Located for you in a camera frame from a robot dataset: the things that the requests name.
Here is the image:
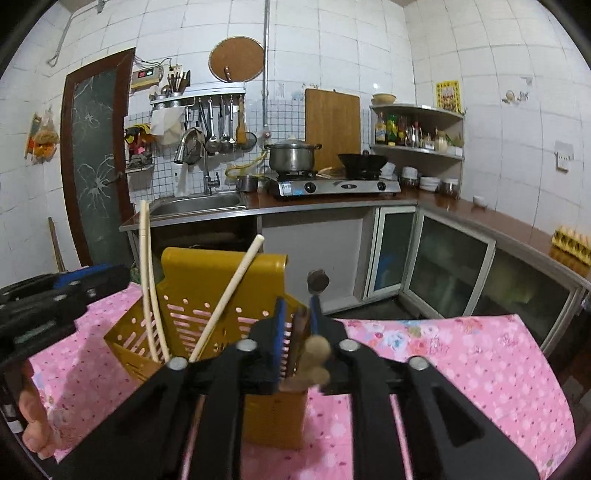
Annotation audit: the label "vertical metal pipe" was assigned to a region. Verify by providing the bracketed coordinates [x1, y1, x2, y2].
[260, 0, 271, 136]

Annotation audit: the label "row of condiment bottles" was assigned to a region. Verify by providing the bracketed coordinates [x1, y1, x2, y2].
[374, 113, 426, 149]

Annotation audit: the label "person's left hand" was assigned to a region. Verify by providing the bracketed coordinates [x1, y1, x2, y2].
[19, 362, 64, 459]

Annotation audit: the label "kitchen counter cabinets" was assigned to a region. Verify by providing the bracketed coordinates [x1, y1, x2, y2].
[119, 188, 591, 366]

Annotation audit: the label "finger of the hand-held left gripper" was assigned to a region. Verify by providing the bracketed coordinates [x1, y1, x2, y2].
[0, 265, 112, 302]
[0, 263, 131, 334]

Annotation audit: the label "red white electric box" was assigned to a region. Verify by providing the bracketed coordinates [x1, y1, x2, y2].
[130, 65, 166, 91]

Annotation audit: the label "black wok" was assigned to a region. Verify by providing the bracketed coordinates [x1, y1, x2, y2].
[337, 150, 389, 180]

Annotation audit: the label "yellow egg tray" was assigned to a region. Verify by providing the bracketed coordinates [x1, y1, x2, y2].
[551, 224, 591, 267]

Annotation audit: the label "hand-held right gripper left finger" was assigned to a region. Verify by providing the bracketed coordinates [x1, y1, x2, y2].
[55, 297, 287, 480]

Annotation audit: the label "round woven lid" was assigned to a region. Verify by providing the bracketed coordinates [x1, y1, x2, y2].
[208, 36, 265, 84]

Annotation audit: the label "steel sink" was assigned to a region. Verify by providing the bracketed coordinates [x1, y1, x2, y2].
[148, 191, 248, 218]

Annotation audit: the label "brown glass-panel door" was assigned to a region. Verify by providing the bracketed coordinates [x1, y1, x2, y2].
[60, 47, 137, 269]

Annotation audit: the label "steel faucet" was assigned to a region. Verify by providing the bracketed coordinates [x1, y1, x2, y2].
[174, 128, 222, 196]

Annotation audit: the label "pink floral tablecloth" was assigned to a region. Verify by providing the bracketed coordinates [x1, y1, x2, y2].
[20, 281, 578, 480]

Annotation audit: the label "beige wooden utensil handle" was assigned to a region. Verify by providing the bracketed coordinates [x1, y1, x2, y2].
[281, 334, 331, 394]

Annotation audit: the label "wire wall basket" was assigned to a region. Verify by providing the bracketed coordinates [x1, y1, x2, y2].
[123, 123, 156, 174]

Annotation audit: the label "steel gas stove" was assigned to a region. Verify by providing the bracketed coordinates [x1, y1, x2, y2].
[267, 169, 402, 200]

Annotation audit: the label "white hanging cloth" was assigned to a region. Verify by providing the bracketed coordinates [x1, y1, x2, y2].
[151, 108, 184, 147]

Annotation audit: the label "yellow wall picture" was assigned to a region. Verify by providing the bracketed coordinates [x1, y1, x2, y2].
[435, 80, 462, 114]

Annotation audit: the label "white corner shelf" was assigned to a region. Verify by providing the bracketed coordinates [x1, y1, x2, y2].
[369, 102, 467, 161]

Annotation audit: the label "yellow slotted utensil holder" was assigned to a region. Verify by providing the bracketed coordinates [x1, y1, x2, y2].
[103, 246, 310, 451]

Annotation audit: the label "hanging plastic bags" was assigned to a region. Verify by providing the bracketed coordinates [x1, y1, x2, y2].
[25, 108, 61, 165]

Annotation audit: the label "wooden cutting board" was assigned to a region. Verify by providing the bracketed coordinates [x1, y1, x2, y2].
[304, 88, 362, 171]

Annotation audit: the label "row of hanging kitchen utensils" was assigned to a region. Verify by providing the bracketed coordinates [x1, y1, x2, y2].
[172, 95, 257, 165]

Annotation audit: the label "metal wall utensil rack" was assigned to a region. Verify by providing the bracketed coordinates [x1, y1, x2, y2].
[148, 84, 247, 110]

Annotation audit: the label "white wall socket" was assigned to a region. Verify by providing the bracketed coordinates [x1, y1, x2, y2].
[554, 141, 575, 173]

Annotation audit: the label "steel cooking pot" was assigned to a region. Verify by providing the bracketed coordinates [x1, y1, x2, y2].
[263, 137, 323, 173]

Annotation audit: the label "wooden broom stick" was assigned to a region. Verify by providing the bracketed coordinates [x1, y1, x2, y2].
[48, 217, 66, 274]

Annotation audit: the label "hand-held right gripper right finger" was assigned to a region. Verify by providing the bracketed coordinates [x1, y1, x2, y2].
[309, 295, 541, 480]

